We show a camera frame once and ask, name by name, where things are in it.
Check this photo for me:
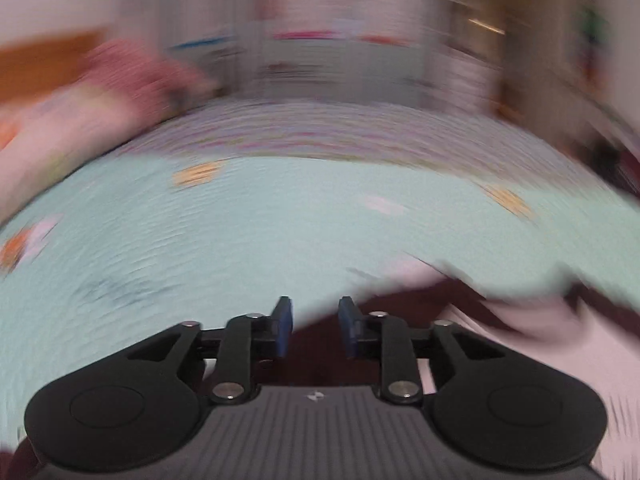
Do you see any bee print quilted blanket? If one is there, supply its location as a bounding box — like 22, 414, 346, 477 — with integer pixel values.
0, 155, 640, 451

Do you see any purple floral bedsheet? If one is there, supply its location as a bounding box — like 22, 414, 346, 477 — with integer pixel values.
100, 97, 601, 186

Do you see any floral pillow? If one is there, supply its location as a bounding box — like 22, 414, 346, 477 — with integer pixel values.
0, 85, 151, 221

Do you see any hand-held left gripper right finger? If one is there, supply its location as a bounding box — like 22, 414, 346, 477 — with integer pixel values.
337, 296, 506, 406

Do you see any sliding door wardrobe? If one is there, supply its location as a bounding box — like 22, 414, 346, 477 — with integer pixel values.
160, 0, 451, 106

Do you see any pink knitted garment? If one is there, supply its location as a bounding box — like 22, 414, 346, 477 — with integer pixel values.
85, 42, 221, 121

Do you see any grey and brown printed sweatshirt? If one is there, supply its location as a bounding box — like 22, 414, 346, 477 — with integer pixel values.
287, 255, 640, 480

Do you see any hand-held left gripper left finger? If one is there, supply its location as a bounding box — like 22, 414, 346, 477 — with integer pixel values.
127, 296, 294, 406

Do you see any wooden headboard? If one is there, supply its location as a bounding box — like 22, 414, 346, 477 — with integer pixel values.
0, 30, 108, 106

